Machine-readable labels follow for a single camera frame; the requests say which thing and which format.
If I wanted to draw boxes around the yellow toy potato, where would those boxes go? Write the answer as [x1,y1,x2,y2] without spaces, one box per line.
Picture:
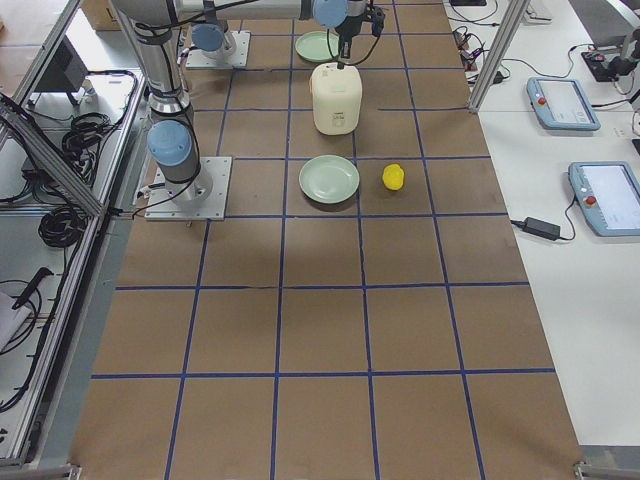
[382,163,405,191]

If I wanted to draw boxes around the green plate near arm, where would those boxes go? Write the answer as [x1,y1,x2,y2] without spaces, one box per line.
[295,30,339,63]

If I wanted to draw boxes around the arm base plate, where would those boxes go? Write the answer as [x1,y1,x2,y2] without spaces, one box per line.
[143,157,232,221]
[186,25,251,70]

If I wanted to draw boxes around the teach pendant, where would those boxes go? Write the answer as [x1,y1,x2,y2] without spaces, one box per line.
[568,161,639,237]
[526,77,601,131]

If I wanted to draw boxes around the teach pendant far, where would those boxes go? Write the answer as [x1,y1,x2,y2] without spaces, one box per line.
[526,77,601,131]

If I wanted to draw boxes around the teach pendant near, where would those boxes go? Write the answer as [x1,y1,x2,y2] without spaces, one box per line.
[568,161,639,237]

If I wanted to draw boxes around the white rice cooker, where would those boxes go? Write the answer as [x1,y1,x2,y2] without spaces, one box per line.
[310,62,362,135]

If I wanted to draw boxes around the aluminium frame post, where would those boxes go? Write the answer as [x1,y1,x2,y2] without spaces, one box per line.
[468,0,529,113]

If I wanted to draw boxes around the coiled black cables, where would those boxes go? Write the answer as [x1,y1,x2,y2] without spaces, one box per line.
[38,112,121,249]

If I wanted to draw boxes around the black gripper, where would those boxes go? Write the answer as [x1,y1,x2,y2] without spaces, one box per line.
[335,17,361,69]

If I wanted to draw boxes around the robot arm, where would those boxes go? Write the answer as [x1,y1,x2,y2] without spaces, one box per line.
[112,1,384,207]

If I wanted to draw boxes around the black power adapter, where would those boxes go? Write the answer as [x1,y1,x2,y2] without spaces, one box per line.
[522,217,561,241]

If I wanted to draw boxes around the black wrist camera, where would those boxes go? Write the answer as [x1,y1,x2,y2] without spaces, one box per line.
[368,6,386,38]

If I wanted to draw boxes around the green plate near potato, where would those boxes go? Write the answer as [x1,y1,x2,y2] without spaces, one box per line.
[299,155,360,204]

